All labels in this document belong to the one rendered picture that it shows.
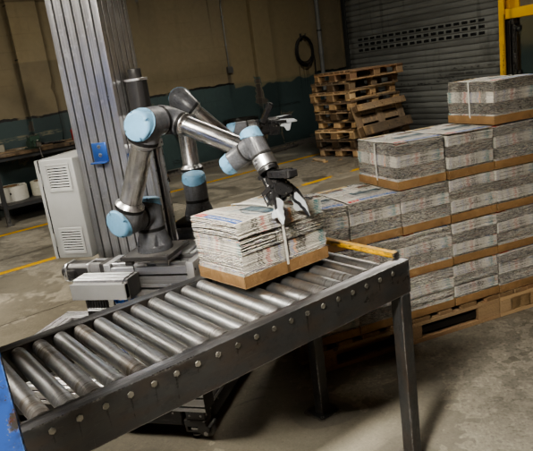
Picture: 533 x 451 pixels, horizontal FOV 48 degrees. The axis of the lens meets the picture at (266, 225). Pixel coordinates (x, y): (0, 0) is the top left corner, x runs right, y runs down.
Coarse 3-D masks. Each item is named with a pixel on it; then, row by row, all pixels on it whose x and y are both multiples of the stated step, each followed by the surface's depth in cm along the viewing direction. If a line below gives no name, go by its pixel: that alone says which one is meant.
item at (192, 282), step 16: (176, 288) 208; (128, 304) 199; (144, 304) 201; (80, 320) 191; (32, 336) 183; (48, 336) 183; (0, 352) 175; (32, 352) 180; (16, 368) 178; (48, 368) 184
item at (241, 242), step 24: (192, 216) 210; (216, 216) 204; (240, 216) 198; (264, 216) 196; (216, 240) 201; (240, 240) 191; (264, 240) 196; (216, 264) 206; (240, 264) 194; (264, 264) 198
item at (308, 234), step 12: (288, 204) 206; (312, 204) 208; (288, 216) 202; (300, 216) 205; (312, 216) 208; (300, 228) 206; (312, 228) 209; (324, 228) 213; (300, 240) 207; (312, 240) 210; (324, 240) 214; (300, 252) 207
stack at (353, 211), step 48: (336, 192) 310; (384, 192) 295; (432, 192) 300; (480, 192) 311; (384, 240) 297; (432, 240) 304; (480, 240) 316; (432, 288) 311; (480, 288) 323; (384, 336) 306; (432, 336) 317
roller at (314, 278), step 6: (294, 270) 211; (300, 270) 209; (288, 276) 211; (294, 276) 209; (300, 276) 207; (306, 276) 205; (312, 276) 203; (318, 276) 202; (312, 282) 202; (318, 282) 199; (324, 282) 198; (330, 282) 196; (336, 282) 194
